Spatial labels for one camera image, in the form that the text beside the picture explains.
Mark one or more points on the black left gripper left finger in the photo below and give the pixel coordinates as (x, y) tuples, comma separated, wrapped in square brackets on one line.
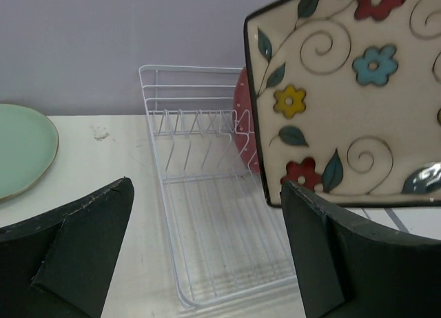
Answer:
[(61, 263)]

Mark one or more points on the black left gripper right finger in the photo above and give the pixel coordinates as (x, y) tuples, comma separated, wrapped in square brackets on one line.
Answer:
[(349, 266)]

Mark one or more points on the cream floral square plate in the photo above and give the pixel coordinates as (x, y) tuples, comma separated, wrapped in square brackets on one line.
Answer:
[(346, 99)]

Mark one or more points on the pink polka dot plate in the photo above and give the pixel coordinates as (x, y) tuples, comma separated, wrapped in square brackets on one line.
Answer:
[(244, 136)]

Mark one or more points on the mint green round plate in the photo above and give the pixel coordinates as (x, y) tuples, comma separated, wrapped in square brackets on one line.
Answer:
[(29, 146)]

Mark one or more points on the white wire dish rack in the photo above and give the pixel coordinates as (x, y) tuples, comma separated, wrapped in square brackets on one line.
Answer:
[(226, 243)]

